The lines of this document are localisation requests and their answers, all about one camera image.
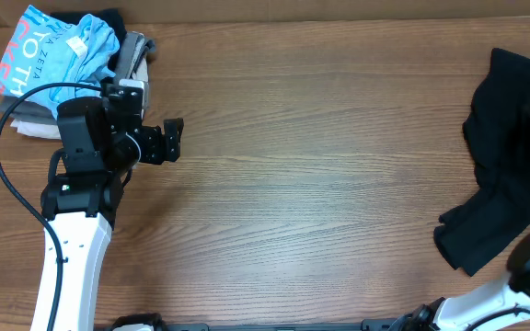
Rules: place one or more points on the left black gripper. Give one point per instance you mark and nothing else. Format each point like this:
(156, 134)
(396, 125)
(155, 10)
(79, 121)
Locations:
(151, 136)

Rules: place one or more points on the black t-shirt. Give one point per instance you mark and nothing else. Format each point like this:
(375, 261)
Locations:
(497, 133)

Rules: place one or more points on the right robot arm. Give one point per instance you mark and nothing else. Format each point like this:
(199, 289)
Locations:
(497, 304)

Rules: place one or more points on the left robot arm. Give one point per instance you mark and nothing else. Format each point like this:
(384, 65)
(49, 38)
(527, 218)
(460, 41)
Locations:
(103, 139)

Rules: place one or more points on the folded grey garment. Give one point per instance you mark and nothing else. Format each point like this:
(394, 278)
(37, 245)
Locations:
(131, 64)

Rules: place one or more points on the light blue printed t-shirt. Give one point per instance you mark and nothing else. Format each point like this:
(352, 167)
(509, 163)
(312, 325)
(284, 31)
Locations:
(45, 50)

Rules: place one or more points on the folded beige garment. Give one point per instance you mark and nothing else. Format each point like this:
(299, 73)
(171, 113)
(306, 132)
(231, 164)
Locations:
(35, 128)

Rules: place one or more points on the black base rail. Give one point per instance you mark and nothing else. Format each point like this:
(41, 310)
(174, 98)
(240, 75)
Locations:
(154, 322)

